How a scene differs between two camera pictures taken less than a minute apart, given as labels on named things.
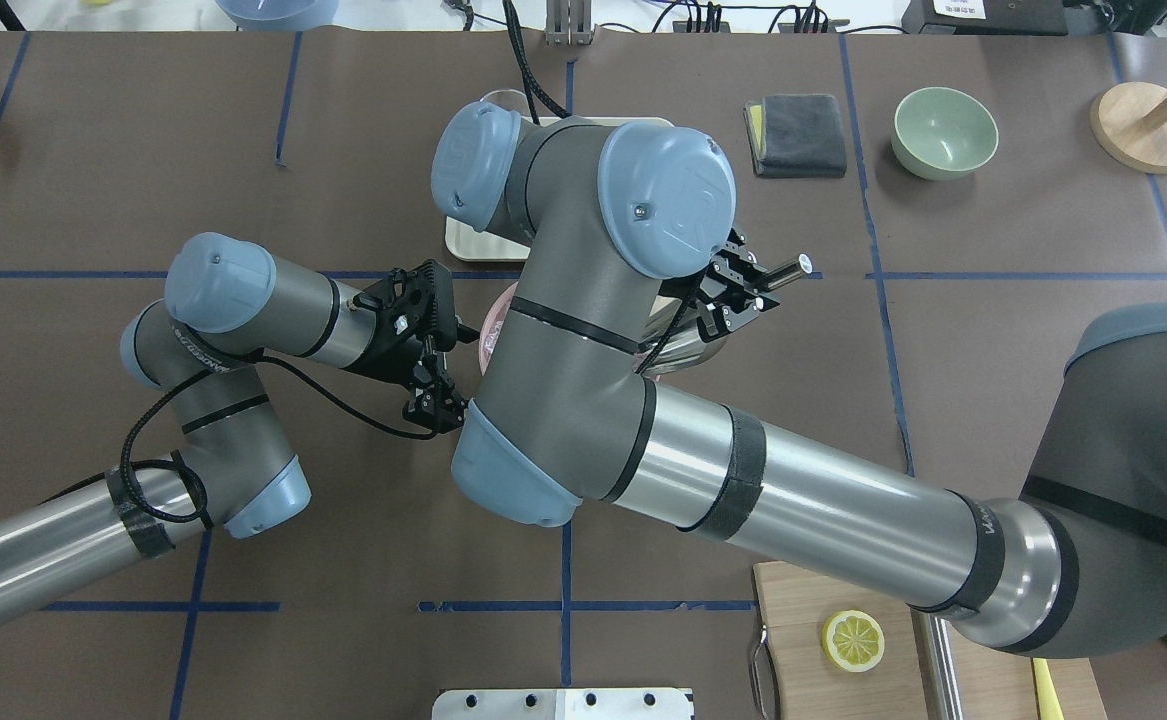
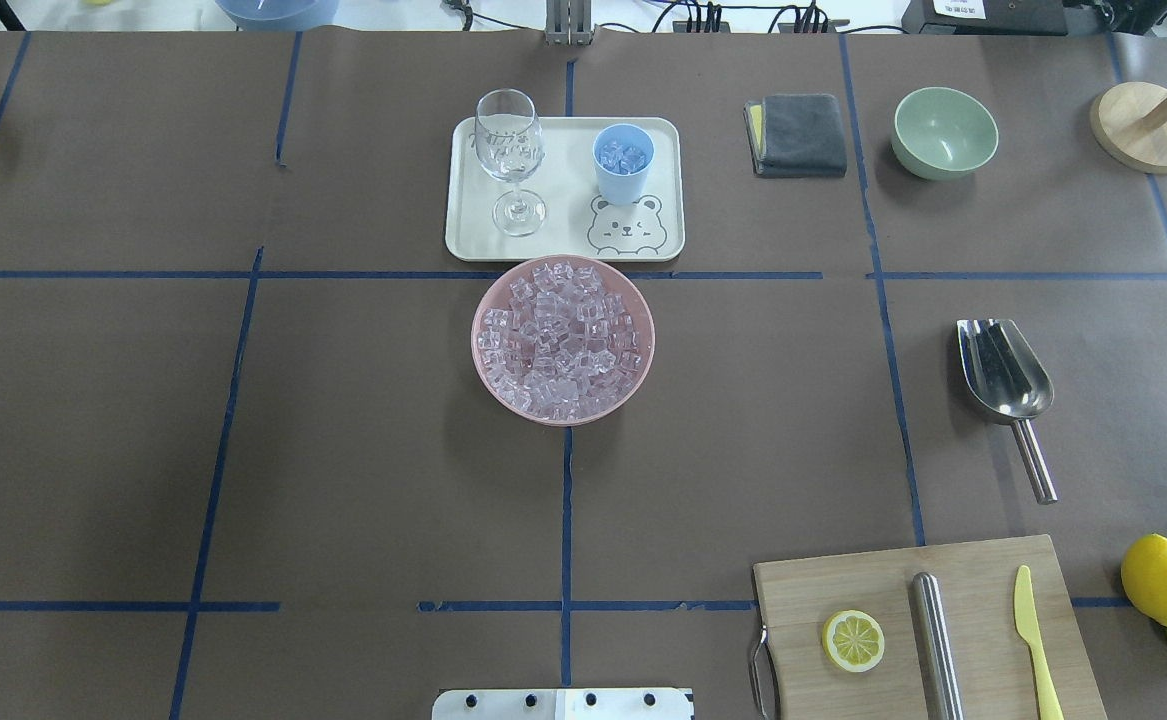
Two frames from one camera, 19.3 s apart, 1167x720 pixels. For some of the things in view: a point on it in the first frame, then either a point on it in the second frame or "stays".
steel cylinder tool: (937, 666) stays
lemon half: (853, 640) stays
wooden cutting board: (794, 602) stays
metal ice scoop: (673, 338) → (1007, 381)
